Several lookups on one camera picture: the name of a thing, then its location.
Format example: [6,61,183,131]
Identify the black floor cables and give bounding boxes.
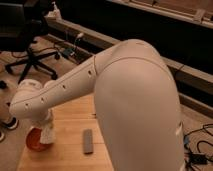
[183,123,213,168]

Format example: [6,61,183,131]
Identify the orange ceramic bowl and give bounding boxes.
[26,128,51,152]

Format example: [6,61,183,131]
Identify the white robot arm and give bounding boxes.
[9,39,185,171]

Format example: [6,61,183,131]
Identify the white spray bottle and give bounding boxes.
[48,2,61,19]

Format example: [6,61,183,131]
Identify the power strip with cables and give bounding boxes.
[61,32,84,59]

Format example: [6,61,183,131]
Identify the grey rectangular block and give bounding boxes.
[83,129,93,154]

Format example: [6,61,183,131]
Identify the white sponge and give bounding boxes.
[40,124,55,144]

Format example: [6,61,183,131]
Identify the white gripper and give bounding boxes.
[33,109,54,134]

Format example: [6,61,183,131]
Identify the black office chair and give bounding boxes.
[0,0,59,82]

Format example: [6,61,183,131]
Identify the black and white sneaker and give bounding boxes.
[2,101,20,131]

